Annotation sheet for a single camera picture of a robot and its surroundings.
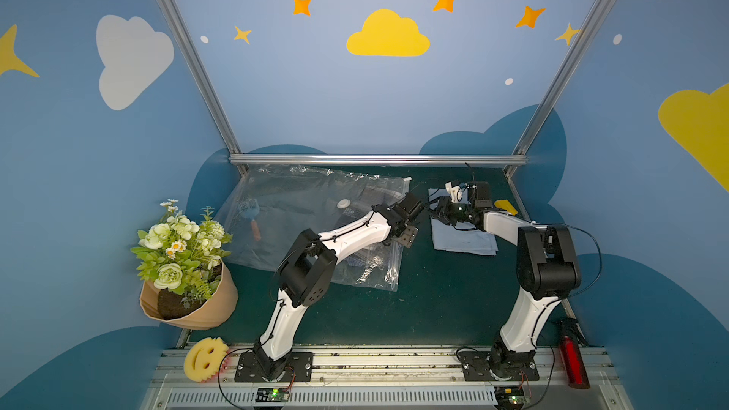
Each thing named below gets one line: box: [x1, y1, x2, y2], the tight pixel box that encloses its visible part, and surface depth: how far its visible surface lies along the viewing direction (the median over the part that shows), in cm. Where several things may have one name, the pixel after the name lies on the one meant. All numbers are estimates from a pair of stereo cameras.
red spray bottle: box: [551, 316, 591, 390], surface depth 76 cm
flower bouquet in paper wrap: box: [130, 198, 240, 332], surface depth 67 cm
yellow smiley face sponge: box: [183, 336, 229, 382], surface depth 75 cm
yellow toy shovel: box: [493, 199, 519, 216], surface depth 113 cm
